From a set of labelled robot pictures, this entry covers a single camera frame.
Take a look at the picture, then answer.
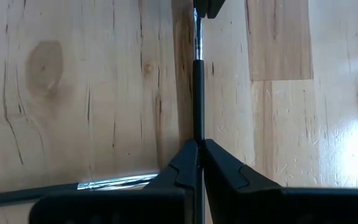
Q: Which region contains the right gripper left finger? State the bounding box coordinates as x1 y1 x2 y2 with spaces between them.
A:
29 139 201 224

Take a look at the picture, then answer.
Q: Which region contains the large blue-handled powder brush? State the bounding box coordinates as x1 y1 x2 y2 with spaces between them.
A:
192 0 227 144

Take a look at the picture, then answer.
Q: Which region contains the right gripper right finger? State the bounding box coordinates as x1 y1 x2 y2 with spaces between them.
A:
201 138 358 224

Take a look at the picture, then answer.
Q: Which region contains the black eyeliner pencil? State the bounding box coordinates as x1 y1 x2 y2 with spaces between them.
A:
0 173 160 208

